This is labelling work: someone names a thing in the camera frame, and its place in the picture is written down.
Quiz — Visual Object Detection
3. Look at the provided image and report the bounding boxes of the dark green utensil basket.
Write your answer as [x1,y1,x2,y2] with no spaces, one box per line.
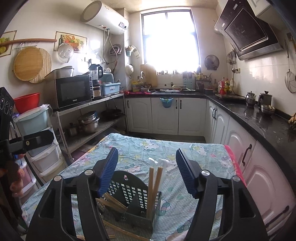
[97,171,162,233]

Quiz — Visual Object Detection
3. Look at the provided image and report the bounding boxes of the black kitchen countertop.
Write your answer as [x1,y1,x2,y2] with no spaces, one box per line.
[125,92,295,189]

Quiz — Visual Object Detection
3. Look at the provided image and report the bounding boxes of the person's left hand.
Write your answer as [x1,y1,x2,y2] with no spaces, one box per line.
[1,154,25,197]

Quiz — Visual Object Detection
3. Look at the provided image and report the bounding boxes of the cartoon print tablecloth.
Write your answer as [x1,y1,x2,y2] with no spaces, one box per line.
[21,132,247,241]

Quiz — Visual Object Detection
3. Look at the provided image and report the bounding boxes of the white plastic drawer unit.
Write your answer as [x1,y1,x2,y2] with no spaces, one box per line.
[13,104,66,184]

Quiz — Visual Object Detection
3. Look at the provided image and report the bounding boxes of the red plastic basin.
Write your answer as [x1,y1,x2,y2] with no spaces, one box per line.
[14,93,40,114]

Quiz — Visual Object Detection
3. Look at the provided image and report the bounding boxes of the metal storage shelf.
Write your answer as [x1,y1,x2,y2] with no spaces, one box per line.
[51,93,126,163]

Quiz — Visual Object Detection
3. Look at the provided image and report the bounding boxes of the steel stock pot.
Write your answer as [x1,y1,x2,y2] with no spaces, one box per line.
[77,111,100,134]

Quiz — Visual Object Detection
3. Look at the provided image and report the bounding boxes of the wooden chopstick in basket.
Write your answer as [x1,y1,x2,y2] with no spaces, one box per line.
[147,167,154,219]

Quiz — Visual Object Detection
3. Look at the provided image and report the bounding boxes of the blue hanging trash bin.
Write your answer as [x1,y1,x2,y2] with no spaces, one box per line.
[160,98,174,108]

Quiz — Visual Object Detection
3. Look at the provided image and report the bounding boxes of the black microwave oven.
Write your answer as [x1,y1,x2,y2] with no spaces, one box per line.
[44,75,93,110]

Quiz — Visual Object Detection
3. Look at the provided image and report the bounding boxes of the blue plastic storage box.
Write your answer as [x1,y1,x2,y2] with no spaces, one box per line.
[101,82,120,95]

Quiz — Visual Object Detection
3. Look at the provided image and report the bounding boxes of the white lower cabinets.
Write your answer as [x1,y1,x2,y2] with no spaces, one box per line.
[125,97,295,235]

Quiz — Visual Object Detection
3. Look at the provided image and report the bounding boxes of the round bamboo tray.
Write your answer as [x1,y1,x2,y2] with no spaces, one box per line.
[13,47,52,84]

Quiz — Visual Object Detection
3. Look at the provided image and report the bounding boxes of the blender with black base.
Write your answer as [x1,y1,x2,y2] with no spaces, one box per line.
[89,64,103,99]

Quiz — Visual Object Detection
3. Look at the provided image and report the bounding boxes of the steel kettle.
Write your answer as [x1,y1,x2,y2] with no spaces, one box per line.
[257,90,272,109]

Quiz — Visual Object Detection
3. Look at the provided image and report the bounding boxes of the black range hood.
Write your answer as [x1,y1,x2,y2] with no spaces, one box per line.
[215,1,283,61]

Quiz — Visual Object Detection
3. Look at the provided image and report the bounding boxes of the white water heater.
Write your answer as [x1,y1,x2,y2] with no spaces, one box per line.
[80,1,129,35]

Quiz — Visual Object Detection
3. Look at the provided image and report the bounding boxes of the wall exhaust fan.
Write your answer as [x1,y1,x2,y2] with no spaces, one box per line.
[204,55,220,71]

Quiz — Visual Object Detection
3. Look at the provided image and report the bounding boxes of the wire mesh strainer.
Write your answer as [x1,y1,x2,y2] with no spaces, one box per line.
[285,69,296,93]

